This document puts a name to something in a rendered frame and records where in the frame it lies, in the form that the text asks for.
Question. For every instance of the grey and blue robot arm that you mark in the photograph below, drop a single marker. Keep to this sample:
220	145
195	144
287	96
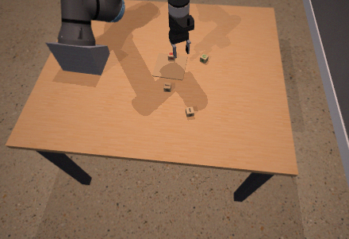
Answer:
77	15

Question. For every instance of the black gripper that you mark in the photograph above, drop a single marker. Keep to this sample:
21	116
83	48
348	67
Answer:
180	22

